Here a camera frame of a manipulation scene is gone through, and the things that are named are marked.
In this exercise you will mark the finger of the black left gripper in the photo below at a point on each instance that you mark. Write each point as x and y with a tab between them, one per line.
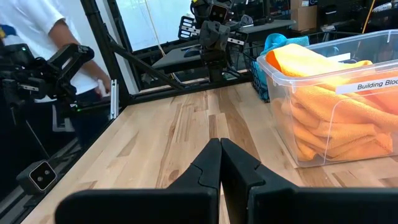
238	38
188	28

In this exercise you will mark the cardboard box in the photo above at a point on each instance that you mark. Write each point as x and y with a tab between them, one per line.
303	18

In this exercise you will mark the clear plastic bin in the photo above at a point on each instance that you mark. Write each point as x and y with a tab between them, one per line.
276	77

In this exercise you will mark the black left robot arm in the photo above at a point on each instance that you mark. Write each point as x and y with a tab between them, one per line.
214	65

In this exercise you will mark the whiteboard panel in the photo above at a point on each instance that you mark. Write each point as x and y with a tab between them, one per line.
168	18

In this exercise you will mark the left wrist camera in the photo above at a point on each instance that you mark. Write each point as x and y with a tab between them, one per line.
218	13

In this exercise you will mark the black aluminium table frame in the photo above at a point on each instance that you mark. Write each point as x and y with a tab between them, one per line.
102	40

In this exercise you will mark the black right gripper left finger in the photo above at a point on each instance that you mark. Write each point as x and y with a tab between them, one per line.
186	202

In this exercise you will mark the grey desk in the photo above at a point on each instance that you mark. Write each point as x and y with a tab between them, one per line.
174	60

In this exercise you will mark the black computer mouse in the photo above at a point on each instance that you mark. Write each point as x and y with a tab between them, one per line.
192	52

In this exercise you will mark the table-level camera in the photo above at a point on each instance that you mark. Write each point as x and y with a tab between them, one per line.
40	175

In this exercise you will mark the person's hand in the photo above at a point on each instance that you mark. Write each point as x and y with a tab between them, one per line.
105	84

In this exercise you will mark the silver metal bracket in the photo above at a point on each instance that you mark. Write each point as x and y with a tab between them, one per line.
114	99

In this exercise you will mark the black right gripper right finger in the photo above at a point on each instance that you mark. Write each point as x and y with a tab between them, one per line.
280	205

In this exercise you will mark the person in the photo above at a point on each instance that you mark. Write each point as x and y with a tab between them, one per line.
31	15

